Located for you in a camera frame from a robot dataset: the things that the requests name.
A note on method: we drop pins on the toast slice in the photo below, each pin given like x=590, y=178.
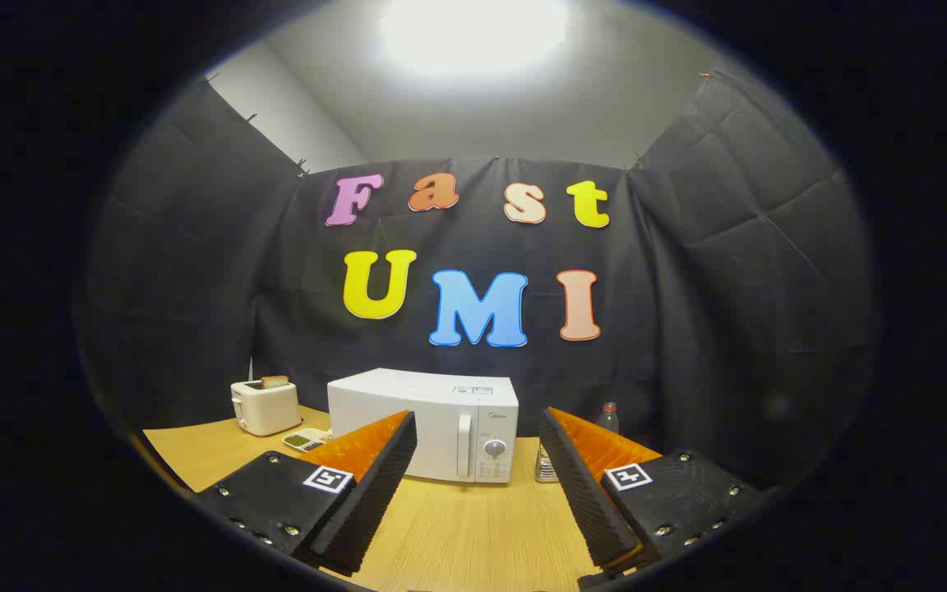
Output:
x=274, y=382

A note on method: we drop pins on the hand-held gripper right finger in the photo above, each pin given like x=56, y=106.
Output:
x=584, y=493

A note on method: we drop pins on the ceiling light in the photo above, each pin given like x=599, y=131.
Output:
x=473, y=33

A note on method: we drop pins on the white divided dish with beans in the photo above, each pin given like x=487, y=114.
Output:
x=299, y=441

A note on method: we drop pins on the white pop-up toaster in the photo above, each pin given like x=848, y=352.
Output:
x=264, y=407

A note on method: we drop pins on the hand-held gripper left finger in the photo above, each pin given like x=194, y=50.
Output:
x=375, y=493

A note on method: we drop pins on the clear bottle with red label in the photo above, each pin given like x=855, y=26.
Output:
x=609, y=419

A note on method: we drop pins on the white toaster oven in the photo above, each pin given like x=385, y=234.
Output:
x=449, y=411

